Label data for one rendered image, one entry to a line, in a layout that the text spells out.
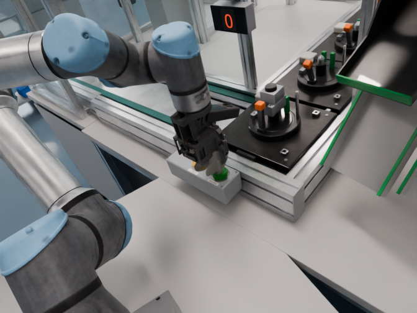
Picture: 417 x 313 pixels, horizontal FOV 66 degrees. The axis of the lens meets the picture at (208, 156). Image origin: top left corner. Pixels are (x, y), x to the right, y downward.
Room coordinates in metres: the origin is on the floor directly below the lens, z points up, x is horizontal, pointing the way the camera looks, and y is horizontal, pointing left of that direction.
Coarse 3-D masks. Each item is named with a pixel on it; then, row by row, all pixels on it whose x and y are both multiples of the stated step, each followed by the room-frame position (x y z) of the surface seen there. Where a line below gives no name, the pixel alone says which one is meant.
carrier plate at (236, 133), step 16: (304, 112) 0.70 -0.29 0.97; (320, 112) 0.68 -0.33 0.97; (224, 128) 0.74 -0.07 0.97; (240, 128) 0.71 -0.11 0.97; (304, 128) 0.64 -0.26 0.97; (320, 128) 0.62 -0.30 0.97; (240, 144) 0.65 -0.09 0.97; (256, 144) 0.63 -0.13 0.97; (272, 144) 0.61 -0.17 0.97; (288, 144) 0.60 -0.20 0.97; (304, 144) 0.58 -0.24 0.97; (272, 160) 0.56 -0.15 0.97; (288, 160) 0.54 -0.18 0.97
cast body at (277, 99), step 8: (264, 88) 0.70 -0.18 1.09; (272, 88) 0.67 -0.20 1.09; (280, 88) 0.68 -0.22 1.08; (264, 96) 0.68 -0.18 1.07; (272, 96) 0.66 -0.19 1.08; (280, 96) 0.67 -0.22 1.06; (272, 104) 0.66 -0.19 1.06; (280, 104) 0.67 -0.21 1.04; (264, 112) 0.67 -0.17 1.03; (272, 112) 0.65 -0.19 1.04
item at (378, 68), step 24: (384, 0) 0.53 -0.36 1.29; (408, 0) 0.55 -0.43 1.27; (384, 24) 0.54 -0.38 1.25; (408, 24) 0.50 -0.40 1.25; (360, 48) 0.51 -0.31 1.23; (384, 48) 0.49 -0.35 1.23; (408, 48) 0.46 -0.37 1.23; (360, 72) 0.47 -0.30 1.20; (384, 72) 0.45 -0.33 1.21; (408, 72) 0.42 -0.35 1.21; (384, 96) 0.40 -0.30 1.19; (408, 96) 0.37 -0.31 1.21
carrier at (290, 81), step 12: (300, 60) 0.97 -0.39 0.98; (324, 60) 0.83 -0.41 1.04; (288, 72) 0.93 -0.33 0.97; (300, 72) 0.87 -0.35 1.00; (324, 72) 0.82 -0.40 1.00; (336, 72) 0.82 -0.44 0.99; (288, 84) 0.86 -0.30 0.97; (300, 84) 0.83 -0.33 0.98; (312, 84) 0.79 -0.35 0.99; (324, 84) 0.78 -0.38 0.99; (336, 84) 0.77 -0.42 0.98; (300, 96) 0.78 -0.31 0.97; (312, 96) 0.77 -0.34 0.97; (324, 96) 0.75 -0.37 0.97; (348, 96) 0.72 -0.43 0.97; (324, 108) 0.71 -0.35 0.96; (336, 108) 0.68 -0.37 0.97
